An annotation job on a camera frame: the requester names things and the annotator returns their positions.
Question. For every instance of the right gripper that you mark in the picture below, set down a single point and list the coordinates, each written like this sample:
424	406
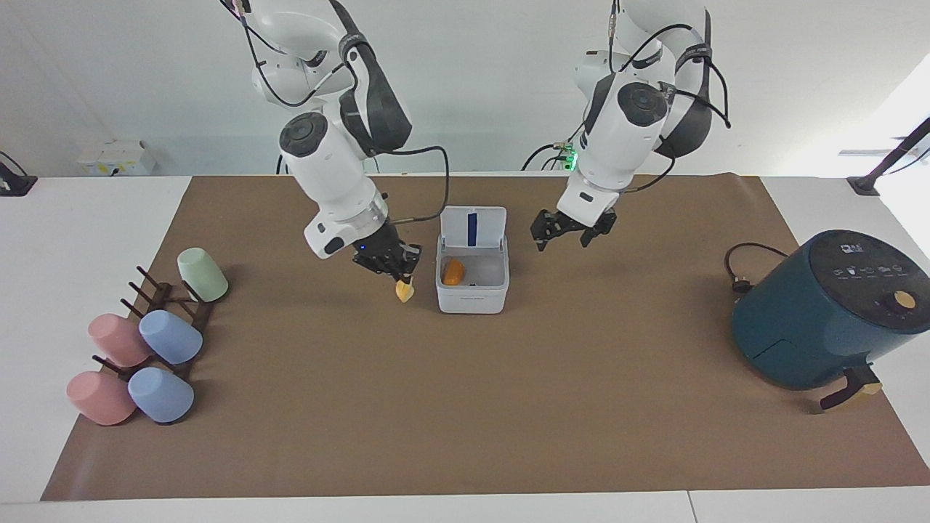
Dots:
376	249

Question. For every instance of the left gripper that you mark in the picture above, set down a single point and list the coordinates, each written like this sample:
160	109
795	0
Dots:
583	223

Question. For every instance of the yellow trash piece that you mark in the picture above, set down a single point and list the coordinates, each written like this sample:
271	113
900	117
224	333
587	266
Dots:
405	292

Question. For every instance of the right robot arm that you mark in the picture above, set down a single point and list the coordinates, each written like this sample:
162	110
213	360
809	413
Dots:
330	171

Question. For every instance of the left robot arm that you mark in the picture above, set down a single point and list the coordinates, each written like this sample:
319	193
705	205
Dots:
639	109

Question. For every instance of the orange trash piece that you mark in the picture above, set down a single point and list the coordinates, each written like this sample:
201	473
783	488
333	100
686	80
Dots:
453	272

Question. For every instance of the white trash bin with lid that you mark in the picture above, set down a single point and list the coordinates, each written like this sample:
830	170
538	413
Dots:
472	261

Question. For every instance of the green cup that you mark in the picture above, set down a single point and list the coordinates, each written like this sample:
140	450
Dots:
203	274

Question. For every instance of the dark wooden cup rack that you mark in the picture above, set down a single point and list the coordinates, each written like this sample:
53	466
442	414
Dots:
168	296

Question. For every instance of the blue cup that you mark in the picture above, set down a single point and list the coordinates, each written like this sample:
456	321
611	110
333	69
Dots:
160	394
171	336

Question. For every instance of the teal air fryer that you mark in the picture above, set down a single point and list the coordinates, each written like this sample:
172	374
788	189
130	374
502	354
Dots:
828	309

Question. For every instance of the pink cup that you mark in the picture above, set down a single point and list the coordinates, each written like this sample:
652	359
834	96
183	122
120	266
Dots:
100	397
118	339

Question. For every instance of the white box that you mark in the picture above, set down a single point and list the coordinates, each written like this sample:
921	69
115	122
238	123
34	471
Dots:
116	157

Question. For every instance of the black stand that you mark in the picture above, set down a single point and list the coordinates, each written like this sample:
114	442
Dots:
13	181
890	161

